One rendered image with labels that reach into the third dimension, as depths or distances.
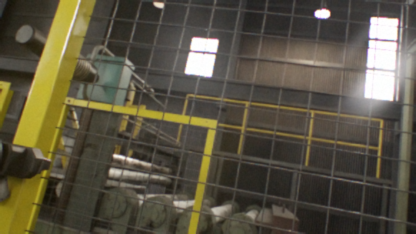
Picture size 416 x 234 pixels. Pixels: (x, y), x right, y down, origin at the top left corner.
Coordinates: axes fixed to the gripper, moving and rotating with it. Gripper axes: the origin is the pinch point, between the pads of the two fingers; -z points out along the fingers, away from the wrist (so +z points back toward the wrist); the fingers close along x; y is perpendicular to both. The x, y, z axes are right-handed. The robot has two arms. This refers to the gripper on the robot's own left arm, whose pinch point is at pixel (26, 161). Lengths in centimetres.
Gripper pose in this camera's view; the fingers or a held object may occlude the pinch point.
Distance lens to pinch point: 68.4
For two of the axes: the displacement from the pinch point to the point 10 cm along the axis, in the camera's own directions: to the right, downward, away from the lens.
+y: -1.9, 9.6, -2.1
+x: -9.7, -1.6, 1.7
